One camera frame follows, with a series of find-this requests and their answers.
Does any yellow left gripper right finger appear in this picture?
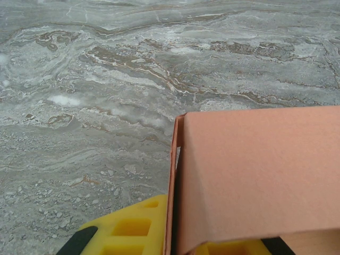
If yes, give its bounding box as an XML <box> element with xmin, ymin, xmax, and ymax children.
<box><xmin>194</xmin><ymin>236</ymin><xmax>296</xmax><ymax>255</ymax></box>

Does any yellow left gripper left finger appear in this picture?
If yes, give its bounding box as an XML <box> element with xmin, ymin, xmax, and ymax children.
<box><xmin>56</xmin><ymin>194</ymin><xmax>169</xmax><ymax>255</ymax></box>

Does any salmon paper box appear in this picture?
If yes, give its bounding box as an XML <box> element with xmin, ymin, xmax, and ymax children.
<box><xmin>162</xmin><ymin>105</ymin><xmax>340</xmax><ymax>255</ymax></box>

